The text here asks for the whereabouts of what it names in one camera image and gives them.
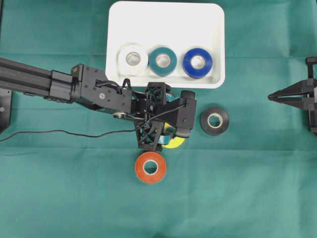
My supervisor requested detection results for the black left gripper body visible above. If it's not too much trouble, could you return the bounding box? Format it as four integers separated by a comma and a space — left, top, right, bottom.
130, 82, 172, 151

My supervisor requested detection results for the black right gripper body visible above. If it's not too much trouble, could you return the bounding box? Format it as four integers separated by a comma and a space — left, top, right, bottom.
305, 57, 317, 134

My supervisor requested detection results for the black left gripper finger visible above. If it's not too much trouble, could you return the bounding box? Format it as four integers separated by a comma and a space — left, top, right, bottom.
158, 133, 173, 145
165, 93, 174, 102

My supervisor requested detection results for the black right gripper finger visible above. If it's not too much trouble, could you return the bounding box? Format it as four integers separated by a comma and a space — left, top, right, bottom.
268, 80, 309, 97
268, 97, 309, 109

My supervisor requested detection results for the yellow tape roll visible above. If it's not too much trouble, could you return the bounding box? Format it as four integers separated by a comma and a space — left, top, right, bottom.
161, 123, 185, 149

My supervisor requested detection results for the green tape roll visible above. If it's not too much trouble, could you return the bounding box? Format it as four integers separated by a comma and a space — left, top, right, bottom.
149, 47, 177, 77

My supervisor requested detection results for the blue tape roll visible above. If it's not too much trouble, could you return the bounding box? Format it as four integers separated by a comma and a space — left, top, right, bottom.
182, 48, 213, 79

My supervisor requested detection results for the white tape roll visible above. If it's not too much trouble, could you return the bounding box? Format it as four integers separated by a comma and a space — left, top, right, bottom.
117, 44, 148, 76

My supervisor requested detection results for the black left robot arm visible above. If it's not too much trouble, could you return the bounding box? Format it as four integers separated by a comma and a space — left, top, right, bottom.
0, 58, 180, 151

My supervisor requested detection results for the red tape roll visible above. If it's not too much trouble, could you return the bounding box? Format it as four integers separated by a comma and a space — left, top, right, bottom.
135, 152, 166, 184

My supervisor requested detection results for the black tape roll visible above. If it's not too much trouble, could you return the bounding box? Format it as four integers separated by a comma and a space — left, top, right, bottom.
200, 106, 230, 135

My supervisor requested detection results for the white rectangular plastic case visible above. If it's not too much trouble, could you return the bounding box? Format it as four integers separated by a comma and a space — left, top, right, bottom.
105, 1, 225, 89

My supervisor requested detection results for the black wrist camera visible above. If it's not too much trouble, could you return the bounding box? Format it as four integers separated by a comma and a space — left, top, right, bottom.
162, 90, 198, 138

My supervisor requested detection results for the black cable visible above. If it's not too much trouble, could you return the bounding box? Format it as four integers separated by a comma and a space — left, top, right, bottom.
0, 78, 189, 143

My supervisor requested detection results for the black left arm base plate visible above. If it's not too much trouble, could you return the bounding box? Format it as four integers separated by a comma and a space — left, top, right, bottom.
0, 88, 12, 133

